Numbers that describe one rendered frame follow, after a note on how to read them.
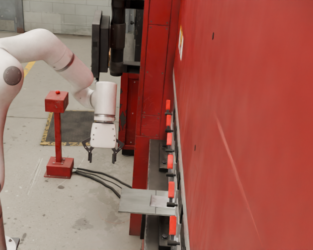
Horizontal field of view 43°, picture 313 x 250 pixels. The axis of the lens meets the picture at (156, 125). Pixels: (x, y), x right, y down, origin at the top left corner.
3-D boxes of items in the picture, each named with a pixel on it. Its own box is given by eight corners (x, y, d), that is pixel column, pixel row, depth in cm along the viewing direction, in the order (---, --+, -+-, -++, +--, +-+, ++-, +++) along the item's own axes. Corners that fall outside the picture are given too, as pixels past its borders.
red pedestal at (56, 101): (48, 165, 388) (44, 86, 351) (74, 167, 389) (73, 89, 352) (43, 177, 370) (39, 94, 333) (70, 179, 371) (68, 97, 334)
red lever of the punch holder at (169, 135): (166, 132, 186) (165, 151, 182) (175, 132, 186) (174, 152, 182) (166, 133, 188) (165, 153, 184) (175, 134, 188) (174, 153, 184)
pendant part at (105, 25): (94, 57, 304) (95, 9, 288) (110, 58, 306) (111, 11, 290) (90, 77, 264) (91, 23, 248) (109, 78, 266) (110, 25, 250)
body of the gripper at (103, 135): (116, 120, 164) (114, 148, 164) (90, 119, 161) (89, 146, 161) (118, 120, 156) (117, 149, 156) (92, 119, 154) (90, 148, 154)
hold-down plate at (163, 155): (159, 147, 263) (159, 143, 261) (167, 147, 263) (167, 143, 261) (159, 171, 236) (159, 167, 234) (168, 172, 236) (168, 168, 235)
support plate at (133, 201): (121, 189, 198) (121, 187, 197) (174, 193, 199) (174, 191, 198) (117, 212, 182) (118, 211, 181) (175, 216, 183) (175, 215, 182)
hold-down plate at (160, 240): (158, 208, 205) (159, 203, 204) (169, 208, 205) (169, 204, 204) (158, 250, 179) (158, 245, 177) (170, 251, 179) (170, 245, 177)
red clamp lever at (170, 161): (167, 153, 168) (166, 175, 164) (177, 154, 168) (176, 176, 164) (167, 155, 170) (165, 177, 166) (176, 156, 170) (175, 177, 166)
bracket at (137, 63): (123, 68, 317) (124, 60, 314) (154, 71, 318) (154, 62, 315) (118, 86, 281) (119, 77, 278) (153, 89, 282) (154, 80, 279)
